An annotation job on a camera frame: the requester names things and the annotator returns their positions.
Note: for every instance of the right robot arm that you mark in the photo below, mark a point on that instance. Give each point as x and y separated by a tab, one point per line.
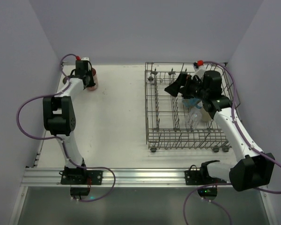
254	168

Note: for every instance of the pink patterned mug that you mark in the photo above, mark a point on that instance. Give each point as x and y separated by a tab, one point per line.
95	81

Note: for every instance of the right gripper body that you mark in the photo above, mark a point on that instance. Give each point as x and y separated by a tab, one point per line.
186	85

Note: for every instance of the grey wire dish rack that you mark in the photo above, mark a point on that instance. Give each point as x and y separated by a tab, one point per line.
165	114

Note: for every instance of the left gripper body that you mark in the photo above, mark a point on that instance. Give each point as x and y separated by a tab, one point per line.
89	79

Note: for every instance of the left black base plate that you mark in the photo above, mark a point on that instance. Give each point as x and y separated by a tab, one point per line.
78	176

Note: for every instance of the clear drinking glass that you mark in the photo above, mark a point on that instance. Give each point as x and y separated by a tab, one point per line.
193	118

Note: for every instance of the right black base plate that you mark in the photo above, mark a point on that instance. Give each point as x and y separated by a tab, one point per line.
194	176

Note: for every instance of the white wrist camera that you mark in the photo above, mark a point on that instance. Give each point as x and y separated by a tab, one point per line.
85	58
199	68

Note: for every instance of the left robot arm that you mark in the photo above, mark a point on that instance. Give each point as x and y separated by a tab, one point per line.
60	120

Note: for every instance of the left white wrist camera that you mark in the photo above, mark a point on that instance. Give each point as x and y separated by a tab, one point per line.
85	58

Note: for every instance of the aluminium mounting rail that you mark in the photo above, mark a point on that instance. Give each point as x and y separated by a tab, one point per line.
125	177

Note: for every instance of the blue butterfly mug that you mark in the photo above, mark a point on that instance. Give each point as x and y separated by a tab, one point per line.
191	102

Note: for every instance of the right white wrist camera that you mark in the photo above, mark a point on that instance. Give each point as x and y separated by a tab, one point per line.
199	68

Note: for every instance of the beige plastic cup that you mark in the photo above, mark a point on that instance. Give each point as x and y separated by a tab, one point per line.
205	115

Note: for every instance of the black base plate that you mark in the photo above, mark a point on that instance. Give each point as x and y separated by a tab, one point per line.
78	176
194	176

